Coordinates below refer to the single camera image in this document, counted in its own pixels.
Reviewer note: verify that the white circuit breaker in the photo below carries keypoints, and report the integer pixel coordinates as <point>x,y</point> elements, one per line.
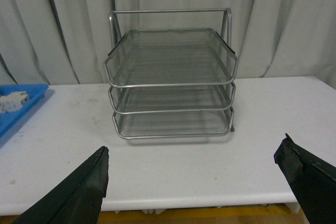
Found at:
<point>14,101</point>

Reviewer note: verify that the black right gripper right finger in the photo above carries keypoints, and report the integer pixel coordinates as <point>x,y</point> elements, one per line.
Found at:
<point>311,179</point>

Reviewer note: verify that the silver mesh top tray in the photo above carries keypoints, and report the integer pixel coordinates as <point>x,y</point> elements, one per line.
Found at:
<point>172,57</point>

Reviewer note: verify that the grey curtain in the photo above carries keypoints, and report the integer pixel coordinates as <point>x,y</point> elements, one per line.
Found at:
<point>67,41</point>

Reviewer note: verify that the silver mesh tray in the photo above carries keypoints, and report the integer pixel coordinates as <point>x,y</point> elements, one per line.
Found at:
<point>141,100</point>
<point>172,57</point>
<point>173,124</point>

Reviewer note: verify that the blue plastic tray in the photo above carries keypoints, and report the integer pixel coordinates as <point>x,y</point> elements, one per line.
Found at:
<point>35,91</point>

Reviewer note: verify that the silver mesh bottom tray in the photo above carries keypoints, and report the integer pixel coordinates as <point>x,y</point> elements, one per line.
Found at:
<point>173,124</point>

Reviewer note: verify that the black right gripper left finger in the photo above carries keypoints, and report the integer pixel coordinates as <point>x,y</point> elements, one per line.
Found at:
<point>76,199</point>

